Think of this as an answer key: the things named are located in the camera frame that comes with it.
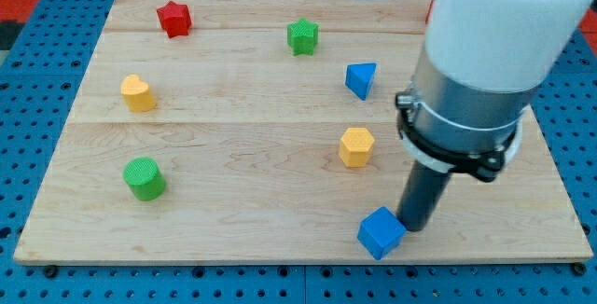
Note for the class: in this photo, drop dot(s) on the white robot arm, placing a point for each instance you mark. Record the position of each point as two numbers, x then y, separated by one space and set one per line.
481 63

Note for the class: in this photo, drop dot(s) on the yellow heart block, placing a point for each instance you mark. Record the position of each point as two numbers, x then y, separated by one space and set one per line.
137 94

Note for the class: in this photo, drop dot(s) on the green star block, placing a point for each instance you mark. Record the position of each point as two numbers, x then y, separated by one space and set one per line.
302 36

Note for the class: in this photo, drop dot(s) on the blue triangle block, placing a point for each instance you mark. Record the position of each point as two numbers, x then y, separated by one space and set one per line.
359 78

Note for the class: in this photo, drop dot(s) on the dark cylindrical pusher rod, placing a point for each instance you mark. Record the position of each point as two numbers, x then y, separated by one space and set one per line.
420 196

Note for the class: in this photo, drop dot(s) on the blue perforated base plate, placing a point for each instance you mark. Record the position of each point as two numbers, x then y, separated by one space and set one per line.
45 63

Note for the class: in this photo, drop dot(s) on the yellow hexagon block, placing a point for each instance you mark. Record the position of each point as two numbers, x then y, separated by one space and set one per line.
356 146

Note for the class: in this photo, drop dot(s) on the wooden board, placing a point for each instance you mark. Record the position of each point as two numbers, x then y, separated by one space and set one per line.
246 136

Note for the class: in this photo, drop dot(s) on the blue cube block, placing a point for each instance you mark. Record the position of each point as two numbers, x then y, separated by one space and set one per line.
381 232

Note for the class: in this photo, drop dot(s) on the red star block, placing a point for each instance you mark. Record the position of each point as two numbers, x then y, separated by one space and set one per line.
174 19

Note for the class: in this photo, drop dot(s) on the green cylinder block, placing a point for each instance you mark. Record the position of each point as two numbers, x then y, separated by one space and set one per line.
144 179

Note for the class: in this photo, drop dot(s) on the red block behind arm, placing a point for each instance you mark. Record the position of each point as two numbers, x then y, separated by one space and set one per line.
429 12

